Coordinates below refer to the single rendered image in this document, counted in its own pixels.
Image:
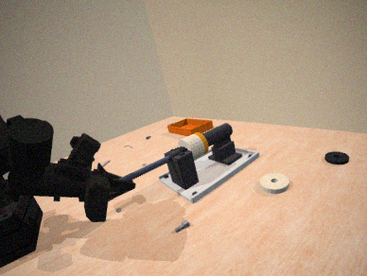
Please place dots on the black flat disc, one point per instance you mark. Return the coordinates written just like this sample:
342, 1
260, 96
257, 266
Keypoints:
336, 158

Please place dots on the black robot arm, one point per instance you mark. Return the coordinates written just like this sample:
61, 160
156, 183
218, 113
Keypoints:
25, 152

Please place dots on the orange shallow open tray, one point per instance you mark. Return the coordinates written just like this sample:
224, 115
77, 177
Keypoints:
188, 126

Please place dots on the dark grey cylindrical shaft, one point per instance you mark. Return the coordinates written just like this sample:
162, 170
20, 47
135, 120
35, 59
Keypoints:
143, 170

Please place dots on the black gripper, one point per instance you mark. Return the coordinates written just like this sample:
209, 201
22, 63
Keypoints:
96, 190

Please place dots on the grey bolt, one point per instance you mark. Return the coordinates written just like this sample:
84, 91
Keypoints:
185, 225

